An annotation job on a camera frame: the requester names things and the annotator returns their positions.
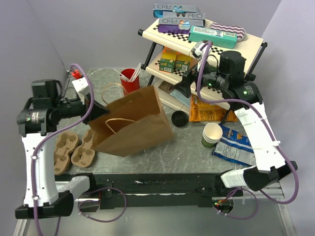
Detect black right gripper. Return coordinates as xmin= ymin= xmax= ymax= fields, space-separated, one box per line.
xmin=173 ymin=54 xmax=229 ymax=98

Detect brown paper bag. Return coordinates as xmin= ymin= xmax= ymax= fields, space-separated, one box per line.
xmin=89 ymin=86 xmax=174 ymax=157

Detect cardboard cup carrier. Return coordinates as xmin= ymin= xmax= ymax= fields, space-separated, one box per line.
xmin=71 ymin=129 xmax=95 ymax=168
xmin=54 ymin=131 xmax=79 ymax=175

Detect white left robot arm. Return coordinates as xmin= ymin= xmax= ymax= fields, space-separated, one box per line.
xmin=15 ymin=77 xmax=109 ymax=219

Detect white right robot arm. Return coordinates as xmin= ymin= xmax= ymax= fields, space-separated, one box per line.
xmin=175 ymin=49 xmax=299 ymax=196

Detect magazine on bottom shelf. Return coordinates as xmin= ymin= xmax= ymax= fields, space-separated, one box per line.
xmin=158 ymin=81 xmax=190 ymax=107

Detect green yellow box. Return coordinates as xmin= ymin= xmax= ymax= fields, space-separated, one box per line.
xmin=159 ymin=47 xmax=178 ymax=73
xmin=175 ymin=53 xmax=192 ymax=71

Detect green yellow box far left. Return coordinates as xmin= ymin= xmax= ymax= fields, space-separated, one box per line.
xmin=159 ymin=47 xmax=178 ymax=73

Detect orange snack bag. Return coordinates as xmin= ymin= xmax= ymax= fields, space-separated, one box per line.
xmin=189 ymin=94 xmax=227 ymax=122

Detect stack of black lids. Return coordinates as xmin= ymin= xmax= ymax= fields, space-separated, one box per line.
xmin=171 ymin=111 xmax=189 ymax=127

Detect cream three-tier shelf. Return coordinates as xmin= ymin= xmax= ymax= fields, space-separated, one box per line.
xmin=137 ymin=18 xmax=268 ymax=111

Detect red plastic cup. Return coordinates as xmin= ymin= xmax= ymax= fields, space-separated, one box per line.
xmin=120 ymin=68 xmax=140 ymax=96

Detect white wrapped straws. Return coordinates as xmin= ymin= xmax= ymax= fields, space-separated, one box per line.
xmin=113 ymin=62 xmax=142 ymax=83

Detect stack of green paper cups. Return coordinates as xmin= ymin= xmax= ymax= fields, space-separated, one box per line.
xmin=201 ymin=123 xmax=223 ymax=148

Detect purple grey R+Co box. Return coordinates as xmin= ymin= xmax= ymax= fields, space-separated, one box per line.
xmin=158 ymin=18 xmax=205 ymax=34

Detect teal rectangular box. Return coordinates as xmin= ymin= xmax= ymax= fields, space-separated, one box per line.
xmin=189 ymin=26 xmax=237 ymax=49

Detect blue chips bag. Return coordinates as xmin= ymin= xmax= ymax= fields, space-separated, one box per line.
xmin=212 ymin=124 xmax=256 ymax=167

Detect top grey R+Co box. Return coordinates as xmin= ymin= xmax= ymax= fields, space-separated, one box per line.
xmin=153 ymin=3 xmax=205 ymax=19

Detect purple wavy pouch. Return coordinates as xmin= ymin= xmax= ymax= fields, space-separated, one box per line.
xmin=209 ymin=22 xmax=248 ymax=42

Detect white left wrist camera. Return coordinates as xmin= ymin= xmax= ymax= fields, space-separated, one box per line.
xmin=71 ymin=70 xmax=90 ymax=104

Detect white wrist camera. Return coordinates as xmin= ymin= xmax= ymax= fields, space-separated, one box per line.
xmin=71 ymin=70 xmax=90 ymax=104
xmin=191 ymin=40 xmax=208 ymax=59

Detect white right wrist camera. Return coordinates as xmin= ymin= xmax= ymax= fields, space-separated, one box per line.
xmin=191 ymin=40 xmax=208 ymax=59

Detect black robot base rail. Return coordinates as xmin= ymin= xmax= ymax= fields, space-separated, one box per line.
xmin=75 ymin=173 xmax=231 ymax=209

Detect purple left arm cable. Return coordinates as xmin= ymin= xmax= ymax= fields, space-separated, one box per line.
xmin=31 ymin=63 xmax=127 ymax=236

